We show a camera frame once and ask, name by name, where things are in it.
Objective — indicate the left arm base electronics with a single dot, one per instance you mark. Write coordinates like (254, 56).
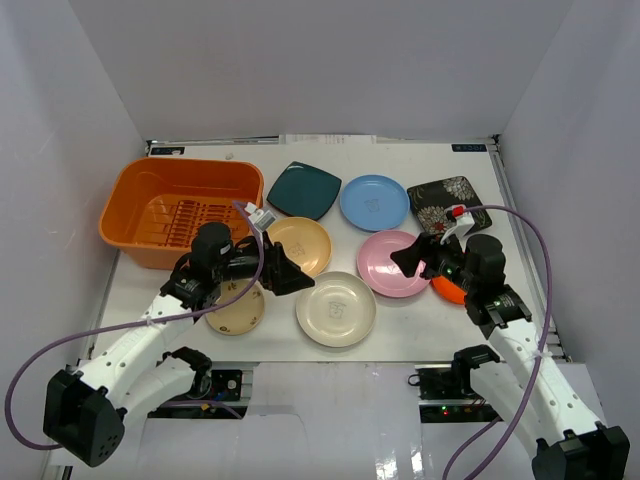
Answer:
(225, 400)

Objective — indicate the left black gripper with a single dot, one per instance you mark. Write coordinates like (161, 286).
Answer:
(267, 267)

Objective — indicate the black floral square plate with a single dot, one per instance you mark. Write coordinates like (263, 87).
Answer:
(429, 202)

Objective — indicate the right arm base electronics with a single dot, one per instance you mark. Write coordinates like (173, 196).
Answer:
(441, 401)

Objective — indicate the pink round plate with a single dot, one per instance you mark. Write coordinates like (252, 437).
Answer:
(378, 270)

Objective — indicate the light blue round plate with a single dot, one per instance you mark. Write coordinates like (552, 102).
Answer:
(374, 203)

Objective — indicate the orange plastic bin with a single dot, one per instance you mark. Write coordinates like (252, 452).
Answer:
(158, 204)

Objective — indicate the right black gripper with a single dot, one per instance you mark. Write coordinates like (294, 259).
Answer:
(426, 247)

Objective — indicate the beige floral small plate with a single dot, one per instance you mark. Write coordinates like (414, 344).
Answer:
(240, 317)

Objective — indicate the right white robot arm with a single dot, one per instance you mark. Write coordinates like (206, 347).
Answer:
(513, 370)

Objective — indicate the aluminium table frame rail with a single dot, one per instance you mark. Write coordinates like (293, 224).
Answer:
(520, 231)

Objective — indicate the orange small round plate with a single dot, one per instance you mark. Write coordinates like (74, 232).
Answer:
(448, 290)

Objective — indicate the yellow round plate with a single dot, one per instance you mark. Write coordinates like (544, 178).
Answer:
(305, 241)

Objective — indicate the white papers at back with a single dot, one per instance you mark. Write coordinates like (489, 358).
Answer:
(327, 139)

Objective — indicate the cream white round plate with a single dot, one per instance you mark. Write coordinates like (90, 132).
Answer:
(338, 312)

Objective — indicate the teal square plate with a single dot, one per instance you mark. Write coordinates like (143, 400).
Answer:
(302, 190)

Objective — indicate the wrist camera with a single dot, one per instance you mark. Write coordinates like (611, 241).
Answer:
(462, 221)
(259, 218)

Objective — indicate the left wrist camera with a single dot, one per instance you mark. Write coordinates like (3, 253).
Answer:
(259, 218)

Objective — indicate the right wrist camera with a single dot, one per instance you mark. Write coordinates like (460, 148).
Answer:
(462, 221)

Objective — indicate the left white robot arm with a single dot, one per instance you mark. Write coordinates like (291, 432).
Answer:
(88, 411)

